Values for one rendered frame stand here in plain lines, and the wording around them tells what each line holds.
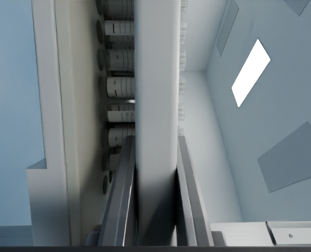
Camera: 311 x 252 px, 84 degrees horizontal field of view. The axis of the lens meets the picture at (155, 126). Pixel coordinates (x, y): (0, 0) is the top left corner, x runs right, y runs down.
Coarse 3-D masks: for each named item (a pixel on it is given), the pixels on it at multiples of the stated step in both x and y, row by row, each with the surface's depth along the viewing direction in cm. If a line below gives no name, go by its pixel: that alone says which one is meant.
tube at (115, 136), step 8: (104, 128) 12; (112, 128) 12; (120, 128) 12; (128, 128) 12; (104, 136) 12; (112, 136) 11; (120, 136) 12; (104, 144) 12; (112, 144) 12; (120, 144) 12
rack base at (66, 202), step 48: (48, 0) 7; (48, 48) 7; (96, 48) 11; (48, 96) 7; (96, 96) 11; (48, 144) 8; (96, 144) 11; (48, 192) 8; (96, 192) 11; (48, 240) 8
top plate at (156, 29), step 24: (144, 0) 7; (168, 0) 7; (144, 24) 7; (168, 24) 7; (144, 48) 7; (168, 48) 7; (144, 72) 7; (168, 72) 7; (144, 96) 7; (168, 96) 8; (144, 120) 8; (168, 120) 8; (144, 144) 8; (168, 144) 8; (144, 168) 8; (168, 168) 8; (144, 192) 8; (168, 192) 8; (144, 216) 8; (168, 216) 8; (144, 240) 8; (168, 240) 8
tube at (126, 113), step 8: (104, 104) 12; (112, 104) 12; (120, 104) 12; (128, 104) 12; (104, 112) 11; (112, 112) 11; (120, 112) 11; (128, 112) 11; (184, 112) 11; (104, 120) 12; (112, 120) 12; (120, 120) 12; (128, 120) 12
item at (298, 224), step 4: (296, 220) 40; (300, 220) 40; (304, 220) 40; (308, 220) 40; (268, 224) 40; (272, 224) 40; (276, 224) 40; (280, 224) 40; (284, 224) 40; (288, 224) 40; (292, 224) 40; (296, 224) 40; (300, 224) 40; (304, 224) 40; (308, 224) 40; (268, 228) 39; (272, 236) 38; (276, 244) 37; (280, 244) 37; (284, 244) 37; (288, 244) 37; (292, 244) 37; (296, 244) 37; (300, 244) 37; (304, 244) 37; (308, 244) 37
